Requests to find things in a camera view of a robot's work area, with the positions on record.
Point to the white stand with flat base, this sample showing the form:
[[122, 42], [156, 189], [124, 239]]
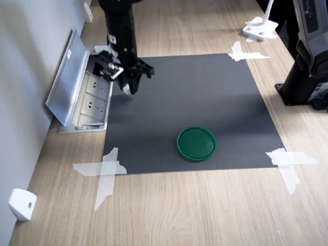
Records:
[[260, 29]]

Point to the small white plastic terminal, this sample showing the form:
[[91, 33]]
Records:
[[126, 89]]

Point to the round green lid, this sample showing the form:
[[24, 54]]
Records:
[[196, 144]]

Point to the white tape cross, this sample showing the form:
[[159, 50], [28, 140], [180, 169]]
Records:
[[239, 54], [288, 160], [106, 167]]

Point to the dark grey mat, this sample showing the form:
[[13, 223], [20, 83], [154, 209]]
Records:
[[192, 107]]

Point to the small white bracket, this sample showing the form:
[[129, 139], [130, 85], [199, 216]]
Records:
[[87, 12], [21, 205]]

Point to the grey partition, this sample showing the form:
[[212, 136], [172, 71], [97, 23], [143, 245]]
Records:
[[25, 77]]

